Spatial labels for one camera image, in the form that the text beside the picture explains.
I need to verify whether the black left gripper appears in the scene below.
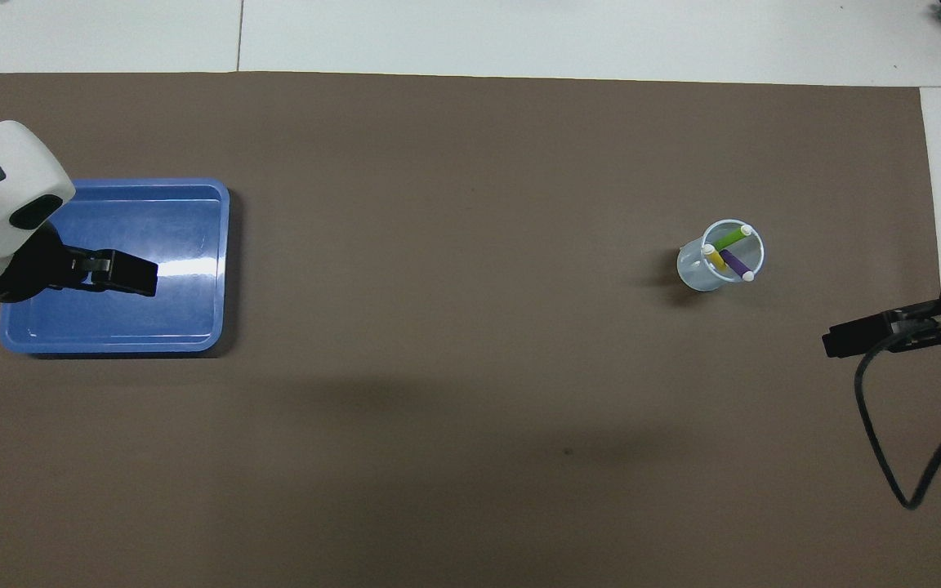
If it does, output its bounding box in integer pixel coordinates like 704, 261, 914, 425
0, 222, 159, 304

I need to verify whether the purple pen with white cap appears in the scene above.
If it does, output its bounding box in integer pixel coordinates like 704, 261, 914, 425
720, 249, 756, 283

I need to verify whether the green pen with white cap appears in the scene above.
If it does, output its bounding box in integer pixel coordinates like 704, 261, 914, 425
711, 225, 756, 251

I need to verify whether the blue plastic tray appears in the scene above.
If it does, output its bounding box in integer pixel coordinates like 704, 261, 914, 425
0, 178, 231, 356

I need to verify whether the clear plastic cup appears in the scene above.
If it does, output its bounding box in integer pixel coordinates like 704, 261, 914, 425
676, 219, 765, 292

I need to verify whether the brown table mat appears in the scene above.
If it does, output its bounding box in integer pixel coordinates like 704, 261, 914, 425
0, 72, 941, 588

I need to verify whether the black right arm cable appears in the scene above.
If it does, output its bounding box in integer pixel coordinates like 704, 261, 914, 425
854, 304, 941, 510

